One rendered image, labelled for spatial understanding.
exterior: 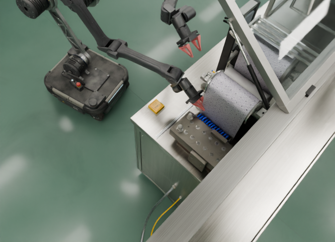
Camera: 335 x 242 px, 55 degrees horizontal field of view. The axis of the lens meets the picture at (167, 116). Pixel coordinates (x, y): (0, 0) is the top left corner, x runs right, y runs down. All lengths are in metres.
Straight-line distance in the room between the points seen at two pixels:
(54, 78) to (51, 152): 0.63
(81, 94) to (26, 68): 0.79
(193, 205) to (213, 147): 0.80
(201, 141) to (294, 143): 0.54
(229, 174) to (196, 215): 0.16
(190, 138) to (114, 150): 1.20
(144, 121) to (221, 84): 0.55
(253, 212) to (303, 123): 0.43
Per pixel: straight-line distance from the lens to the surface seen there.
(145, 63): 1.73
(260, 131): 1.07
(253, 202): 1.21
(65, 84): 2.89
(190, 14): 1.59
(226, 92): 1.55
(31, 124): 3.05
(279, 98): 1.10
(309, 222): 2.89
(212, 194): 0.95
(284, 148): 1.32
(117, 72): 2.90
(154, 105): 1.90
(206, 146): 1.69
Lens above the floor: 2.55
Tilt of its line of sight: 61 degrees down
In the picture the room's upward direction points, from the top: 7 degrees clockwise
